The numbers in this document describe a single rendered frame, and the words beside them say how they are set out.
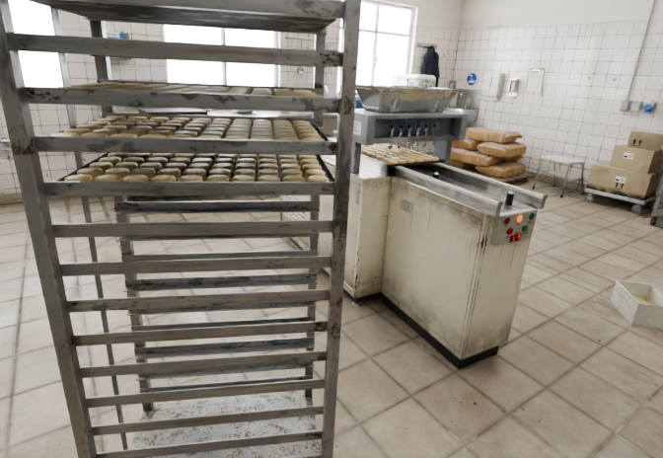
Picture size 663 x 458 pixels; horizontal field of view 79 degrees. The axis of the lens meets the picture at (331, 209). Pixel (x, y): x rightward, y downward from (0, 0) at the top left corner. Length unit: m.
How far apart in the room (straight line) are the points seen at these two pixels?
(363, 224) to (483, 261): 0.72
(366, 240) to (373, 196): 0.26
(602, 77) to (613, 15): 0.71
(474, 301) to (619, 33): 4.80
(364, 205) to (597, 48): 4.65
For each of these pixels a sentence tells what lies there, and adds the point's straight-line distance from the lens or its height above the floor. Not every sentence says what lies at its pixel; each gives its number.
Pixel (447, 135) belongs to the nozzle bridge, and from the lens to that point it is 2.57.
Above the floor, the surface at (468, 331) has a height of 0.25.
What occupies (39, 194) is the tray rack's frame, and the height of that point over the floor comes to 1.14.
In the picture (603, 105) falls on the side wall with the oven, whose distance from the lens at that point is 6.26.
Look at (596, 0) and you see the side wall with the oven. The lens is 6.48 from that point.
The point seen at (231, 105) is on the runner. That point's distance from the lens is 0.85.
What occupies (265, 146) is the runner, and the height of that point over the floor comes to 1.23.
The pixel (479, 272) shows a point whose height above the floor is 0.56.
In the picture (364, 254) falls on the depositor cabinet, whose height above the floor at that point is 0.38.
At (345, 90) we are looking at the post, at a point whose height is 1.35.
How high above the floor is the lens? 1.39
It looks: 19 degrees down
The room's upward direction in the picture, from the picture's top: 3 degrees clockwise
